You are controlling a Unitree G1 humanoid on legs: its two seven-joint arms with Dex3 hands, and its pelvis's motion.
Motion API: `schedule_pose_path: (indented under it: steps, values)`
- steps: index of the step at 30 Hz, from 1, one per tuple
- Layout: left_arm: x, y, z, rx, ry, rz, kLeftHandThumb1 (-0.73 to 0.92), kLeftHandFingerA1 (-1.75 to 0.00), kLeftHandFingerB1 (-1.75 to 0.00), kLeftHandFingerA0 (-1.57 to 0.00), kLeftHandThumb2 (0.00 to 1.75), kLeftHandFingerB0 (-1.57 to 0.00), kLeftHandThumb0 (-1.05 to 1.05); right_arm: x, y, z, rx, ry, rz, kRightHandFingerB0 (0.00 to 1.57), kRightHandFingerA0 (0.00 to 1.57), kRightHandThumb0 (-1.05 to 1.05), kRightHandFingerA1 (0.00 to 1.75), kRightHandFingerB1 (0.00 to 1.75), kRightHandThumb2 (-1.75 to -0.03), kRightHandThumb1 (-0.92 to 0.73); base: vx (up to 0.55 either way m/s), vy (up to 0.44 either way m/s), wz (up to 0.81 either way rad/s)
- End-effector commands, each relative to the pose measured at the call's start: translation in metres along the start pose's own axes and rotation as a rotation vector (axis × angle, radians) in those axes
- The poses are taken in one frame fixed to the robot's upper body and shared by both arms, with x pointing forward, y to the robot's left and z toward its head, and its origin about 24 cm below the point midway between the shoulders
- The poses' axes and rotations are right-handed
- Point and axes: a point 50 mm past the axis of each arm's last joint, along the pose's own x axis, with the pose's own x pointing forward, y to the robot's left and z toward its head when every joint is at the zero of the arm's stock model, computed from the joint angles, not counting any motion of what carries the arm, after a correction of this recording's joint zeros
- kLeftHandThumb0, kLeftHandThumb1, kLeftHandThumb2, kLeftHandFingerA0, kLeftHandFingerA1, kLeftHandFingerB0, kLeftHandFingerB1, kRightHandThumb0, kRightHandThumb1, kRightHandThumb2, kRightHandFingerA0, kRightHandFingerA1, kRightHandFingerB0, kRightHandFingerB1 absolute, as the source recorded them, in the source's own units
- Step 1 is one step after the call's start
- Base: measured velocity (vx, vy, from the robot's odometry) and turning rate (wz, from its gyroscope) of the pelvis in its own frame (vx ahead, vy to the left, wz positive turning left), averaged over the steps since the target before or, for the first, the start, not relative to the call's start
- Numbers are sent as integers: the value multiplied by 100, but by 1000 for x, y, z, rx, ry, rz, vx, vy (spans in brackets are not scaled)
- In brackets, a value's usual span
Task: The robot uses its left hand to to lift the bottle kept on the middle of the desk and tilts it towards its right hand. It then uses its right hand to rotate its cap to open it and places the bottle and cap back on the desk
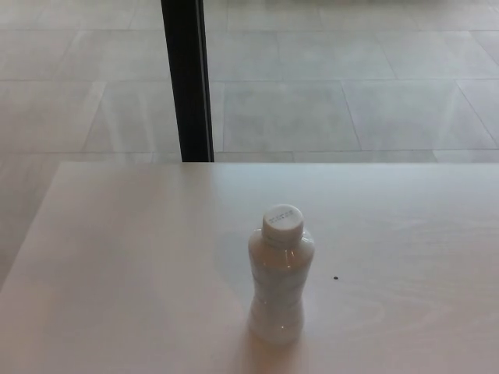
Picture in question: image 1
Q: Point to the white screw cap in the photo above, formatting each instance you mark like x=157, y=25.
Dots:
x=282, y=222

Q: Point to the white plastic bottle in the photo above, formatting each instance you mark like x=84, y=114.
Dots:
x=280, y=288

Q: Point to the black vertical window post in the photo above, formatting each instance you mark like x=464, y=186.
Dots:
x=188, y=78

